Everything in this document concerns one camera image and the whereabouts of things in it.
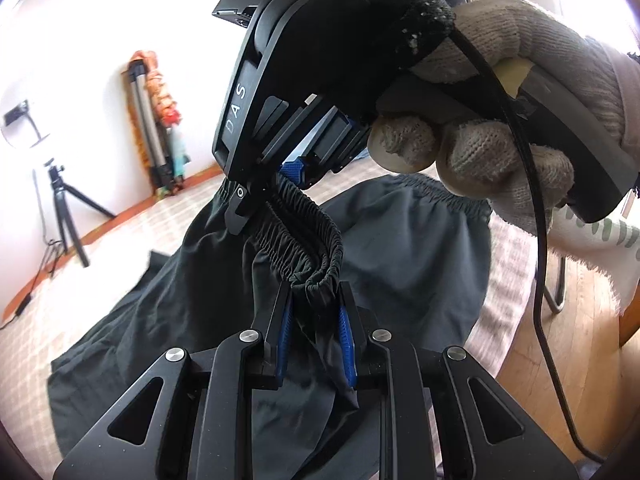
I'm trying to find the metal tube frame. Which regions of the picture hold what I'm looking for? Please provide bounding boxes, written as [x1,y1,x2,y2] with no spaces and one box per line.
[542,255,568,316]

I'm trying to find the dark green pants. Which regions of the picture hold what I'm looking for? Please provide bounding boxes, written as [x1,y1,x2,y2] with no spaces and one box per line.
[47,172,493,480]

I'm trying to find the green patterned pillow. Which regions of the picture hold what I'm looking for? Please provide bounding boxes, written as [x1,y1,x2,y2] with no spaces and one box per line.
[547,205,640,316]

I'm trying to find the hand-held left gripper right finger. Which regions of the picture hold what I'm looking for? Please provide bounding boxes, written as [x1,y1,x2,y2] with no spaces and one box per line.
[337,280,593,480]

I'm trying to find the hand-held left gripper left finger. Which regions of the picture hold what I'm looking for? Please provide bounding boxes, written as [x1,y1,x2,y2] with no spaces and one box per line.
[52,280,296,480]

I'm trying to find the folded tripod with orange cloth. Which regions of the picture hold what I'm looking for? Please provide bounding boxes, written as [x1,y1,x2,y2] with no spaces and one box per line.
[122,50,193,196]

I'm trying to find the black tripod stand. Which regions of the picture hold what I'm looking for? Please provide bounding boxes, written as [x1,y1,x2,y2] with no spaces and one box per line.
[42,160,118,268]

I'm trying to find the person's right hand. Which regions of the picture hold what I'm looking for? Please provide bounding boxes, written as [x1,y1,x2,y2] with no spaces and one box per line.
[369,0,640,237]

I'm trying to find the folded silver tripod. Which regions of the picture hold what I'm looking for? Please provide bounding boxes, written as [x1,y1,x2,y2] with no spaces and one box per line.
[125,60,173,193]

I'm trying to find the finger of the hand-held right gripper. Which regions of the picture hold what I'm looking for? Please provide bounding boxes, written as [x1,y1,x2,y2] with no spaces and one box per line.
[277,156,310,192]
[224,170,275,237]

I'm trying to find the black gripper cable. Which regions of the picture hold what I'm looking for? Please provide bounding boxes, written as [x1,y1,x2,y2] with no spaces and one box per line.
[260,0,608,468]

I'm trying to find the black gooseneck phone holder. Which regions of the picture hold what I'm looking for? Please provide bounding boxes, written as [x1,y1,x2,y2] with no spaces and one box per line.
[2,100,43,143]

